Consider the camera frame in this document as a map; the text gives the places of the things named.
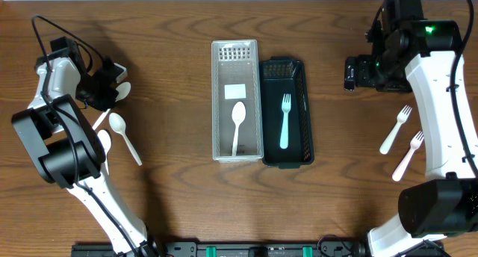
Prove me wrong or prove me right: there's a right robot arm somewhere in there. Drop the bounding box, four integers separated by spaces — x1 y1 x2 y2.
344 0 477 256

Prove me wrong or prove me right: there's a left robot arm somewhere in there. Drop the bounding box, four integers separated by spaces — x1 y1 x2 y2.
12 37 160 256

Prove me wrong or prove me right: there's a pink plastic fork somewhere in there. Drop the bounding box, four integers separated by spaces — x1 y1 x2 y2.
391 131 424 182

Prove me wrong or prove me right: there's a white label sticker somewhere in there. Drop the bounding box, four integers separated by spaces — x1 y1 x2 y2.
224 84 246 99

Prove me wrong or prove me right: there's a cream plastic fork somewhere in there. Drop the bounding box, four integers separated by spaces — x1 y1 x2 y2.
379 105 412 155

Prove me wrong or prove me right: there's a clear perforated plastic basket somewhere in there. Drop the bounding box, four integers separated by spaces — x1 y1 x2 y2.
211 40 264 163

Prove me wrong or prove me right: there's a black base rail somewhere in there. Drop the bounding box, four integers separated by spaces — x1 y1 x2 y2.
70 232 447 257

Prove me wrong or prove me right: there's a white plastic spoon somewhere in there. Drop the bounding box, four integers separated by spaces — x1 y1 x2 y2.
108 113 143 166
98 129 112 173
92 82 131 130
232 102 246 156

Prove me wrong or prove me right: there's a mint green plastic fork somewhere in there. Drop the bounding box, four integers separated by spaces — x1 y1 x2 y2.
279 93 291 149

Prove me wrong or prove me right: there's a dark green perforated basket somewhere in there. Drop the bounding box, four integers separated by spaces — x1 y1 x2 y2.
259 57 314 169

